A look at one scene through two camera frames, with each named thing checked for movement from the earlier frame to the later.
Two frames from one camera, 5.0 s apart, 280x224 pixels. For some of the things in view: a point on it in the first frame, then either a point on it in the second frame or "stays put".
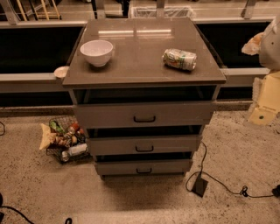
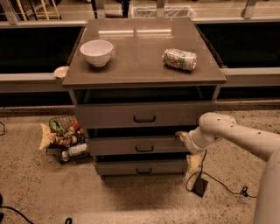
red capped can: [73, 128] stays put
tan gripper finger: [252, 47] → [184, 135]
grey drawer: [143, 143] stays put
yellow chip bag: [46, 136] stays put
